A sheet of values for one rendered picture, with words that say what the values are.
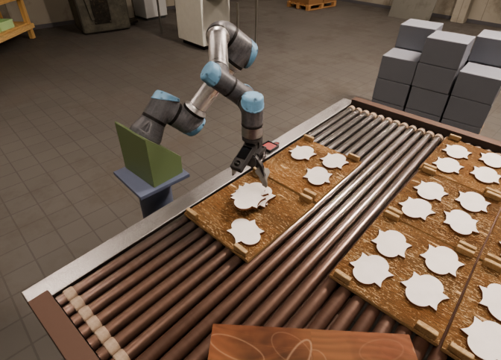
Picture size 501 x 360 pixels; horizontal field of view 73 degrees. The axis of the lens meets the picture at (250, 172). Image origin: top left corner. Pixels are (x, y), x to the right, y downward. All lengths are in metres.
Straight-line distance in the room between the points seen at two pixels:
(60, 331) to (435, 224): 1.33
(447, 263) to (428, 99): 2.65
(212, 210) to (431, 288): 0.82
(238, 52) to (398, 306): 1.13
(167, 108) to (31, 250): 1.67
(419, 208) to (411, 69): 2.42
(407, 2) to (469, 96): 6.70
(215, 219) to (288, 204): 0.31
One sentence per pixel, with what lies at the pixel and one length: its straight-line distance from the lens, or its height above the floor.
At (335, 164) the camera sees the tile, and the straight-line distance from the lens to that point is 1.69.
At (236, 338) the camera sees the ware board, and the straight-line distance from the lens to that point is 0.94.
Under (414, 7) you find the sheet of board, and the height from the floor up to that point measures 0.28.
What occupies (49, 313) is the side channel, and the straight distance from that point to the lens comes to 1.22.
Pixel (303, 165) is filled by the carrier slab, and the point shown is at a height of 0.94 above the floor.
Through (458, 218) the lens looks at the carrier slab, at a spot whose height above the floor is 0.95.
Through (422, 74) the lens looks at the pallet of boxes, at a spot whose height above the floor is 0.73.
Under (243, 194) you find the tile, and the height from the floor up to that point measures 0.99.
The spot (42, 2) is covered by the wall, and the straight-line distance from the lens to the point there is 9.04.
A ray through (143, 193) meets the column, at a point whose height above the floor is 0.87.
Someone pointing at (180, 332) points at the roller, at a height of 0.91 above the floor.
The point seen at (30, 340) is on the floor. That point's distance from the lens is 2.42.
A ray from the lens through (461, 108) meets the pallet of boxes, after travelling 3.82.
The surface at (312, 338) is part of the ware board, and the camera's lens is 0.96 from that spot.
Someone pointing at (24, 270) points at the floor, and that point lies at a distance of 2.77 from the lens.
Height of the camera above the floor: 1.87
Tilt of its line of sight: 36 degrees down
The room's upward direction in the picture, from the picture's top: 1 degrees clockwise
